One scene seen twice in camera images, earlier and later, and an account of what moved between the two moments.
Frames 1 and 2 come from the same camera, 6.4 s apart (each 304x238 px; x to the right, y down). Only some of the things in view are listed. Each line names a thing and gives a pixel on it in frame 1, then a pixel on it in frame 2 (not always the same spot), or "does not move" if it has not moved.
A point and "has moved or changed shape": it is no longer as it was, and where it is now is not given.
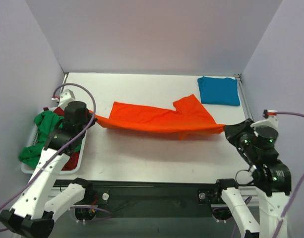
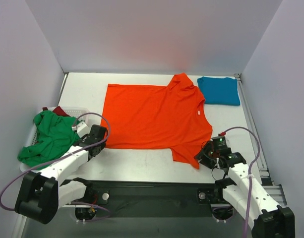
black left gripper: [87, 116] -> [97, 132]
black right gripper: [237, 134] -> [204, 156]
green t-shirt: [45, 123] does not move
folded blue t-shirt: [219, 91] does not move
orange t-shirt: [188, 116] has moved or changed shape
